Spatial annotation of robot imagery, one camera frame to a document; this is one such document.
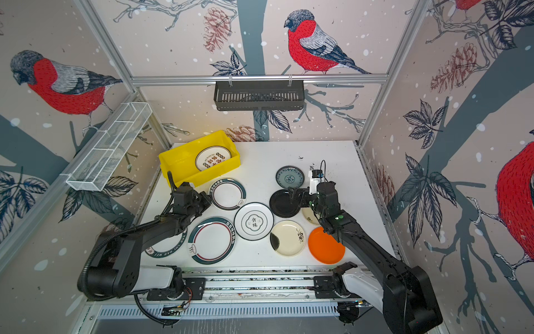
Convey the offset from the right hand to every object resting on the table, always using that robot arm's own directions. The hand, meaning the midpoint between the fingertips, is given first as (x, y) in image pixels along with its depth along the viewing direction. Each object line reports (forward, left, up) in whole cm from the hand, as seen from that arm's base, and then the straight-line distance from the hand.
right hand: (299, 185), depth 83 cm
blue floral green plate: (+17, +3, -16) cm, 23 cm away
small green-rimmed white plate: (+5, +34, -16) cm, 38 cm away
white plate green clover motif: (-9, +19, -16) cm, 26 cm away
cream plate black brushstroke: (-16, +4, -17) cm, 23 cm away
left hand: (+1, +37, -8) cm, 38 cm away
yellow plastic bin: (+22, +62, -13) cm, 67 cm away
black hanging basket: (+48, +11, +11) cm, 51 cm away
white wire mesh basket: (+5, +74, +16) cm, 76 cm away
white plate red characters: (+28, +48, -14) cm, 57 cm away
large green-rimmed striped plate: (-18, +36, -16) cm, 43 cm away
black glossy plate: (+2, +8, -19) cm, 21 cm away
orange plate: (-20, -11, -15) cm, 27 cm away
